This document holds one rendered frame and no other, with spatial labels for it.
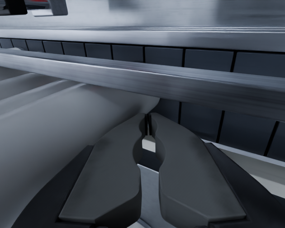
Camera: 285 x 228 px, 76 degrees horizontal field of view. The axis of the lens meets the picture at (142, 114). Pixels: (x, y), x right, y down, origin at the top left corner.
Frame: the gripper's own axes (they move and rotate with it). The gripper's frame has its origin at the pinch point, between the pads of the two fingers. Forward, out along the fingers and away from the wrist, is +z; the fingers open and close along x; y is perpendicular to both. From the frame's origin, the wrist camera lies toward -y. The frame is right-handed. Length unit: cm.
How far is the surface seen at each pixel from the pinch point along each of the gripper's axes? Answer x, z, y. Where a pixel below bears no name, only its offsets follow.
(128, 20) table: -2.0, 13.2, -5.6
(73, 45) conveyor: -8.5, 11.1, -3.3
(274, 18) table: 10.7, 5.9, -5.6
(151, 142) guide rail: 0.2, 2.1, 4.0
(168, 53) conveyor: 1.9, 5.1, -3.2
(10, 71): -15.0, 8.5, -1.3
